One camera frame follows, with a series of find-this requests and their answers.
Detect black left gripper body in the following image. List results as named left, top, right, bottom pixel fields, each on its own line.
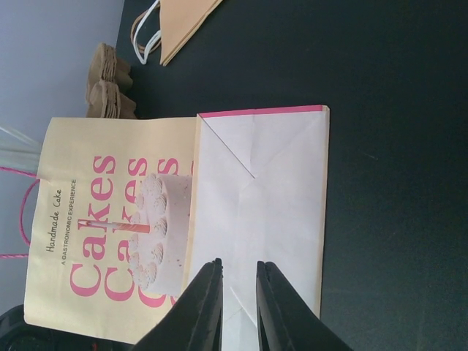
left=1, top=305, right=132, bottom=351

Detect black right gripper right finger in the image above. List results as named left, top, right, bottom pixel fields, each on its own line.
left=256, top=261, right=350, bottom=351

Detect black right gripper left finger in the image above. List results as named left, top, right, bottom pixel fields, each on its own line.
left=132, top=258, right=223, bottom=351

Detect cream cakes paper bag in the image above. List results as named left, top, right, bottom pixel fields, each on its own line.
left=23, top=105, right=330, bottom=350

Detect brown pulp cup carriers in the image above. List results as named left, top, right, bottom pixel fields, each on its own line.
left=85, top=43, right=137, bottom=119

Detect plain brown paper bag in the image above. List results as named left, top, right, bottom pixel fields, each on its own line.
left=130, top=0, right=221, bottom=66

